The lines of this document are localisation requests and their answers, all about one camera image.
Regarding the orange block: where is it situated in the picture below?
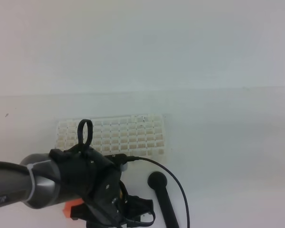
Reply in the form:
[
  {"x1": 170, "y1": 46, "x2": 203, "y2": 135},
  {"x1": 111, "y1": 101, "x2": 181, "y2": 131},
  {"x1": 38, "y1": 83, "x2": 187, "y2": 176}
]
[{"x1": 63, "y1": 199, "x2": 84, "y2": 218}]

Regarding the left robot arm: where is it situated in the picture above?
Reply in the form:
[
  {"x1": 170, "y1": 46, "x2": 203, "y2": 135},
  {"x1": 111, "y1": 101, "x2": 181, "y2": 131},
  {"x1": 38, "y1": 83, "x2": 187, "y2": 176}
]
[{"x1": 0, "y1": 148, "x2": 154, "y2": 228}]

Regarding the black left camera cable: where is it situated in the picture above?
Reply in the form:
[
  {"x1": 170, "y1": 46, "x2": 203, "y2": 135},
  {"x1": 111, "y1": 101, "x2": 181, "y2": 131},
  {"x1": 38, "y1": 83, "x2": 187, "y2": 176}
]
[{"x1": 77, "y1": 118, "x2": 190, "y2": 228}]

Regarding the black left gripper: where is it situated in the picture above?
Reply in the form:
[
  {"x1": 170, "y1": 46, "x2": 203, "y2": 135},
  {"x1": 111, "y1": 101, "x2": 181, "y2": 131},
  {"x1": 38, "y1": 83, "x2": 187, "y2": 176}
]
[{"x1": 70, "y1": 180, "x2": 155, "y2": 228}]

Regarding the white test tube rack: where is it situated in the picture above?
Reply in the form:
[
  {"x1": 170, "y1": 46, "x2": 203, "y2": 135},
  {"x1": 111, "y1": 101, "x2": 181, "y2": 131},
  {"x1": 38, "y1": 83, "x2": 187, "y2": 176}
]
[{"x1": 55, "y1": 113, "x2": 171, "y2": 164}]

